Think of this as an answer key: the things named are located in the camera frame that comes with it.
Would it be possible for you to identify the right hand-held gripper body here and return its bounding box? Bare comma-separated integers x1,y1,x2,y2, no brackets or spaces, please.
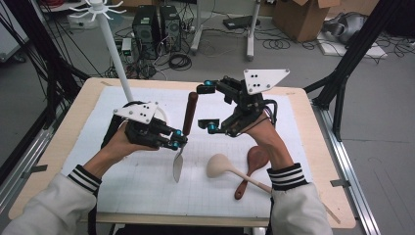
213,68,291,138

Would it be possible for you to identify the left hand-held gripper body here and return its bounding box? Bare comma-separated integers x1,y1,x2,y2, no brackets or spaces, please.
113,101,172,151

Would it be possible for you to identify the metal ladle with brown handle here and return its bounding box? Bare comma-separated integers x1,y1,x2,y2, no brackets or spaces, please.
171,91,200,184

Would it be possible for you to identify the light wooden spoon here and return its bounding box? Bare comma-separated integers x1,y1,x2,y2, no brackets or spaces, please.
206,153,273,194

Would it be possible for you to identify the brown wooden rice spoon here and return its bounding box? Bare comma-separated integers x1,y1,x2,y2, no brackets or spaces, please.
233,145,271,201

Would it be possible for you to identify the white utensil rack stand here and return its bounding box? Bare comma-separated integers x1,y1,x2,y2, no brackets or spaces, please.
68,0,169,126

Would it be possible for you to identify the person's left hand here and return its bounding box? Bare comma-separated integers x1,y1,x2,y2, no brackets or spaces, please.
103,121,161,165

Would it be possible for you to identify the person's right hand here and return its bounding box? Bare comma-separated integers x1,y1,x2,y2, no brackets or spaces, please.
243,111,287,158

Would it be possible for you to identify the white stand leg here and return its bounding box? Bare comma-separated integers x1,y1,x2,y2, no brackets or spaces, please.
246,0,262,63
190,0,205,56

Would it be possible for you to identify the white grid mat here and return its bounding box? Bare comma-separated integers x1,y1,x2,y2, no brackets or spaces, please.
60,85,314,219

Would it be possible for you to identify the black computer tower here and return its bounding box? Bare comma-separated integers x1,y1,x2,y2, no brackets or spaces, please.
131,4,161,61
159,4,182,53

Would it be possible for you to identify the black flat device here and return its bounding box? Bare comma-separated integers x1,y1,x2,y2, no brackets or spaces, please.
222,15,261,31

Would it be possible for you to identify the white power adapter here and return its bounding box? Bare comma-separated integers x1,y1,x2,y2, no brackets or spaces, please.
120,37,133,57

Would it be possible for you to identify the brown cardboard box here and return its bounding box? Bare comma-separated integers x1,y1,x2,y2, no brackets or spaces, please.
272,0,342,43

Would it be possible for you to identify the white foam board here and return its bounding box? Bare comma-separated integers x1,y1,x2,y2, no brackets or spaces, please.
316,32,389,60

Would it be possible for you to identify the grey white appliance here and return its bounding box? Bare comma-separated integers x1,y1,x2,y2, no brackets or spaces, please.
321,12,368,45

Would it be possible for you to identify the white box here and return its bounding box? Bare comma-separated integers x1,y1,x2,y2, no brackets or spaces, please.
67,13,99,31

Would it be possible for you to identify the grey cabinet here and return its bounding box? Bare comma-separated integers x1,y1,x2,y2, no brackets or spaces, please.
0,0,29,63

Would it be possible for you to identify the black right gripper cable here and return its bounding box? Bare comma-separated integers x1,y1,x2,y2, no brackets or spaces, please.
260,98,279,128

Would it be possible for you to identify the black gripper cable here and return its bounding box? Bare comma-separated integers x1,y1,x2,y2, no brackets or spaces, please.
87,101,145,235
260,98,279,128

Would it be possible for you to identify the coiled black cable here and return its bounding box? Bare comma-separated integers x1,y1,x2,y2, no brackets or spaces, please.
167,53,193,71

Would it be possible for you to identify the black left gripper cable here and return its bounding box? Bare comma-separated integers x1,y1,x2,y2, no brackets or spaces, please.
87,101,145,235

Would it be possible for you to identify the grey metal bracket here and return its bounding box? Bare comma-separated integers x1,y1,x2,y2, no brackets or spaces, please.
21,164,48,179
330,178,351,189

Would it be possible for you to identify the black metal frame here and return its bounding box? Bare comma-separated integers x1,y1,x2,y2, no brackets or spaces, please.
302,0,404,143
0,0,91,179

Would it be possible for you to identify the aluminium rail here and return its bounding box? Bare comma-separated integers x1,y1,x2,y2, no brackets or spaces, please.
0,111,63,214
312,104,381,235

